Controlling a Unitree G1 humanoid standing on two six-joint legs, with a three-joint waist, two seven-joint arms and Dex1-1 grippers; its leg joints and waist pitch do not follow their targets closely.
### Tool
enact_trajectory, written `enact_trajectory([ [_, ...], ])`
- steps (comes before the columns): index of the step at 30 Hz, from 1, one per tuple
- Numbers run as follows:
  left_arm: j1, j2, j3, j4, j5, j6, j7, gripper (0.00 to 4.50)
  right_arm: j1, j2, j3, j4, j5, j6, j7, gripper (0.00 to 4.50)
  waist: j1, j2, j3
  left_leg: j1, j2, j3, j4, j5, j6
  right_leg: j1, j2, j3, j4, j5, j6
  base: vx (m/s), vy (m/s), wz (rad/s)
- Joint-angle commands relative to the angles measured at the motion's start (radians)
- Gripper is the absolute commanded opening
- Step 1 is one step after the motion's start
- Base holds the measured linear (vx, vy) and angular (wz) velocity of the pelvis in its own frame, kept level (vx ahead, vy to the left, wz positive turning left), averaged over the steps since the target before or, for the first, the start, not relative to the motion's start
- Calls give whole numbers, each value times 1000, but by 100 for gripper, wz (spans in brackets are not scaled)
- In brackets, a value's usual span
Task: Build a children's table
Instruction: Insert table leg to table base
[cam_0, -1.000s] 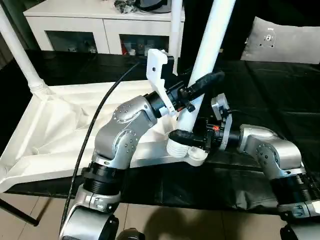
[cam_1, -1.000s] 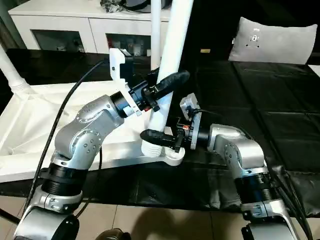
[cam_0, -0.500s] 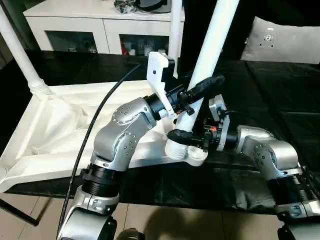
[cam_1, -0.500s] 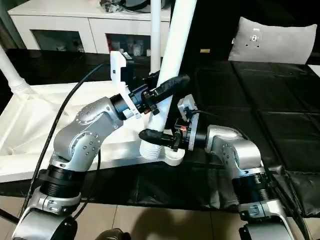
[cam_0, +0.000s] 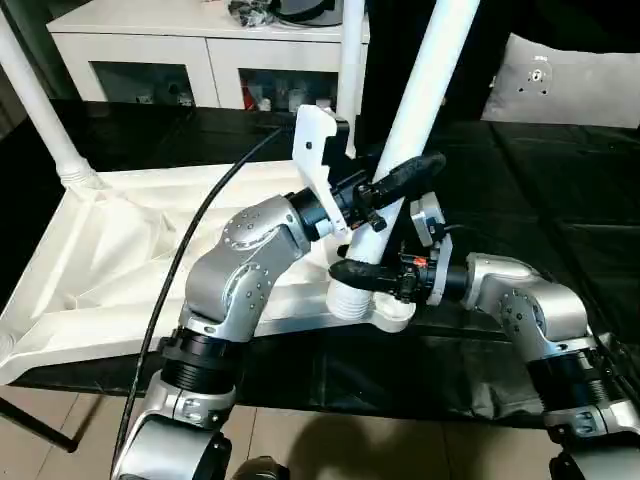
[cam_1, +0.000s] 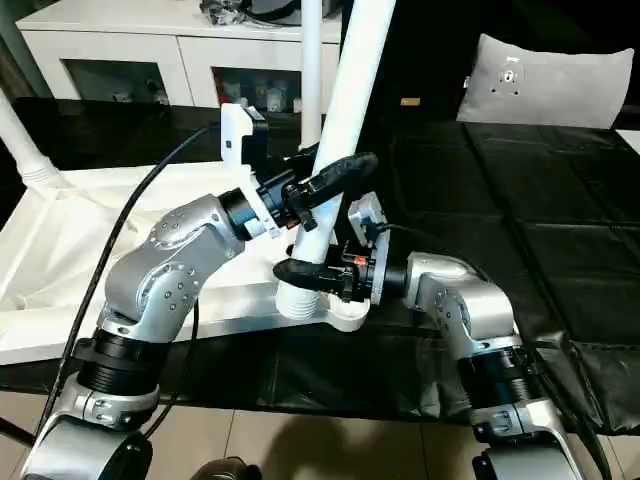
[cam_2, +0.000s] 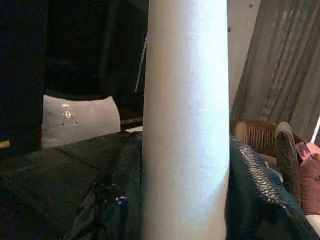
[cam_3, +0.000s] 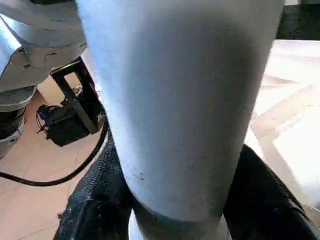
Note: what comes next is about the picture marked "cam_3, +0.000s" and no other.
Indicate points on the white plastic table top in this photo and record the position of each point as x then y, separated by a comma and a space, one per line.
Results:
295, 100

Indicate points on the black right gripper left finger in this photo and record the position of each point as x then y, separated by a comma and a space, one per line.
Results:
95, 210

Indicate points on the white plastic table leg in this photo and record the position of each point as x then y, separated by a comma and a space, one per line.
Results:
185, 100

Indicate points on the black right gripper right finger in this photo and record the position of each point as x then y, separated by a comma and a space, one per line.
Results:
270, 210

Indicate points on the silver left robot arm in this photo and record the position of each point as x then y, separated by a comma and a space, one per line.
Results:
35, 50

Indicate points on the black floor box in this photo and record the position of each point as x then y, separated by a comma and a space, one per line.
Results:
62, 127

